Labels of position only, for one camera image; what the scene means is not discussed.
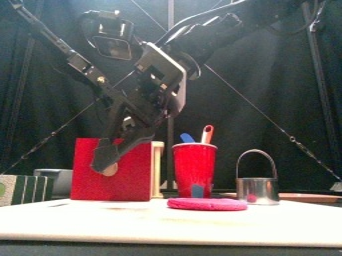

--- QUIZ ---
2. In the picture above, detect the orange looped tool handle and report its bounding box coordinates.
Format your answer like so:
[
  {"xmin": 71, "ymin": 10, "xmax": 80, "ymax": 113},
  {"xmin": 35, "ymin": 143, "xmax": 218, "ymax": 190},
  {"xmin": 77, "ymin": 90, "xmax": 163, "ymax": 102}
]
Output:
[{"xmin": 199, "ymin": 124, "xmax": 216, "ymax": 145}]

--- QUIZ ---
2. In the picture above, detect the white cutting board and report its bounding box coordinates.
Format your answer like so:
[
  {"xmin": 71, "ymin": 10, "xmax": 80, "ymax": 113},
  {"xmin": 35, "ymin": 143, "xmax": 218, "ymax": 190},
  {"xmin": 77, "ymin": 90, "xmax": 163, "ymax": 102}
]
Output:
[{"xmin": 0, "ymin": 198, "xmax": 342, "ymax": 249}]

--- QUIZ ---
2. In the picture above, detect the brown wooden board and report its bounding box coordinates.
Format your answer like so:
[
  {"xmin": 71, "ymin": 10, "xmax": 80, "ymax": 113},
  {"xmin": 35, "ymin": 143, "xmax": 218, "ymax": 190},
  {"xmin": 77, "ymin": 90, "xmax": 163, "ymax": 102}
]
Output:
[{"xmin": 216, "ymin": 191, "xmax": 342, "ymax": 205}]

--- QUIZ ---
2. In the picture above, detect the red drawer with round knob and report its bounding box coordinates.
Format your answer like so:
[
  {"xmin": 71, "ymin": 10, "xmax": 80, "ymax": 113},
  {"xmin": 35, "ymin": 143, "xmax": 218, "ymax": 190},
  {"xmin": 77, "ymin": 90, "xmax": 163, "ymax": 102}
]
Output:
[{"xmin": 69, "ymin": 137, "xmax": 155, "ymax": 202}]

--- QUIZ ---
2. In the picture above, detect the vertical metal frame pole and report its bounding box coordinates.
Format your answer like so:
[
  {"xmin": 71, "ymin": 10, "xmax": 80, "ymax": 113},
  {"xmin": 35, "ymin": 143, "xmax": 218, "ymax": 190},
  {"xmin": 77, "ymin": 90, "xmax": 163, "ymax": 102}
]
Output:
[{"xmin": 166, "ymin": 0, "xmax": 176, "ymax": 192}]

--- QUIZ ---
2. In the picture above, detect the red plastic cup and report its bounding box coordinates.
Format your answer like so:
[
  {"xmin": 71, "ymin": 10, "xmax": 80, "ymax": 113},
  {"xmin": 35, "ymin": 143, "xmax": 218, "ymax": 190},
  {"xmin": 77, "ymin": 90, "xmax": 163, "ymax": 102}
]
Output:
[{"xmin": 171, "ymin": 142, "xmax": 219, "ymax": 200}]

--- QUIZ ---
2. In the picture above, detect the diagonal frame brace wire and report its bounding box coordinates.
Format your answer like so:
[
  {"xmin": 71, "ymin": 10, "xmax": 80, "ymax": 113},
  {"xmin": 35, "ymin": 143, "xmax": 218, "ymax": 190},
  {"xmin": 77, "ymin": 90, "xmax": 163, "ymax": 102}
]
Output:
[
  {"xmin": 0, "ymin": 99, "xmax": 100, "ymax": 176},
  {"xmin": 203, "ymin": 63, "xmax": 342, "ymax": 183}
]

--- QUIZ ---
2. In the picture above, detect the green white striped box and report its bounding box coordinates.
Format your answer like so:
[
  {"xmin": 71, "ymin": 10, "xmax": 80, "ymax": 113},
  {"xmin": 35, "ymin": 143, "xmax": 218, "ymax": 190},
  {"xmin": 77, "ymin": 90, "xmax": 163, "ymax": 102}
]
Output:
[{"xmin": 0, "ymin": 174, "xmax": 49, "ymax": 207}]

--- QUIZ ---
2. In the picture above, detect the round metal cutter with handle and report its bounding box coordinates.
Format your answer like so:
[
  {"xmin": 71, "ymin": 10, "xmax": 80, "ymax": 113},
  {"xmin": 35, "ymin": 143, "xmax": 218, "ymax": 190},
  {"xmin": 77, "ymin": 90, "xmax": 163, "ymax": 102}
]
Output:
[{"xmin": 235, "ymin": 148, "xmax": 280, "ymax": 206}]

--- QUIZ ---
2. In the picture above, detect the slanted black frame post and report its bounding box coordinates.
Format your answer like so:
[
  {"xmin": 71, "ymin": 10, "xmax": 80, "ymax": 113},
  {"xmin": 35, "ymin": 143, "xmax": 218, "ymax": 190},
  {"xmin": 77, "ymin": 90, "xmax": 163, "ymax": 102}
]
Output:
[{"xmin": 301, "ymin": 0, "xmax": 342, "ymax": 169}]

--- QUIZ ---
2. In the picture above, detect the blue tool handle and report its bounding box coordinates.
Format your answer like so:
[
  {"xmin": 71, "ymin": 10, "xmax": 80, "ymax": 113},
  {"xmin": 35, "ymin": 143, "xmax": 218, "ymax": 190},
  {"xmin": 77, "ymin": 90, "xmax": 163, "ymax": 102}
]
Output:
[{"xmin": 179, "ymin": 132, "xmax": 196, "ymax": 145}]

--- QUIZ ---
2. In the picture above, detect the grey plastic container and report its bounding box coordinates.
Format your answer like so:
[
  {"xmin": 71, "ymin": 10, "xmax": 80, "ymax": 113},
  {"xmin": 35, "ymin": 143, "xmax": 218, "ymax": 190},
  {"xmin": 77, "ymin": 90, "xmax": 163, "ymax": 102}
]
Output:
[{"xmin": 32, "ymin": 168, "xmax": 75, "ymax": 198}]

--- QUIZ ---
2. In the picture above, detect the flat pink dough disc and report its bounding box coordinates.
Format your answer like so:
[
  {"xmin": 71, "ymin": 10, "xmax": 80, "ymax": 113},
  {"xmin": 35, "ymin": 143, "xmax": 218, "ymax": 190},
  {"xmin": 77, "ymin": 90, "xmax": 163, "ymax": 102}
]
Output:
[{"xmin": 166, "ymin": 197, "xmax": 250, "ymax": 212}]

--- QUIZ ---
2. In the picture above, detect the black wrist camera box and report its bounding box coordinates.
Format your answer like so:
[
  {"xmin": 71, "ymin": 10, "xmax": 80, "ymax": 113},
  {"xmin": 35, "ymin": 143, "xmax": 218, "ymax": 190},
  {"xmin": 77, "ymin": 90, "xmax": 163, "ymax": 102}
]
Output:
[{"xmin": 79, "ymin": 9, "xmax": 144, "ymax": 63}]

